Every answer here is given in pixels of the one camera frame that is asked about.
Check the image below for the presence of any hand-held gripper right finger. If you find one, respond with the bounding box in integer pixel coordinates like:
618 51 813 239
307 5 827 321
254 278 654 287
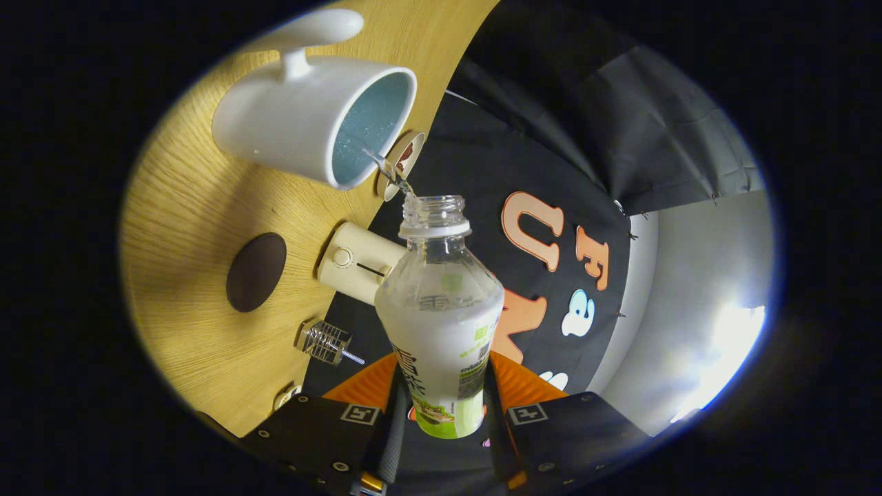
482 350 652 494

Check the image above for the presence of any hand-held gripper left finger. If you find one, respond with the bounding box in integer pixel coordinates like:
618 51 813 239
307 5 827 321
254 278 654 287
241 351 411 496

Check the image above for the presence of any clear juice bottle white label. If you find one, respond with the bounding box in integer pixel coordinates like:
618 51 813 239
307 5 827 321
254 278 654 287
374 195 506 440

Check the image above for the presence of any dark round coaster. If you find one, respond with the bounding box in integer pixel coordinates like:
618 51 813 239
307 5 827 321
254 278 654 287
226 233 287 313

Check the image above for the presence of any white cup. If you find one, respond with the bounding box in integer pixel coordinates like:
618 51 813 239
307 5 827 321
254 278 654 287
212 8 418 191

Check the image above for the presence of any ribbed clear glass holder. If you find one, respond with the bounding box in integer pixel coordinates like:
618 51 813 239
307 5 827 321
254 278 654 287
296 319 353 366

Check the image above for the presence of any cream toaster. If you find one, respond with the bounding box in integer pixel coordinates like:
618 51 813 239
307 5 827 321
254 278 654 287
317 221 407 307

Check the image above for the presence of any white round plate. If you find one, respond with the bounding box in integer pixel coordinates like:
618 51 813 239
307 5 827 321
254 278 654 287
376 132 427 202

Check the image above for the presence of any wooden table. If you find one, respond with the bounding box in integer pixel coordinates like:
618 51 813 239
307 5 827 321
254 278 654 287
119 0 500 438

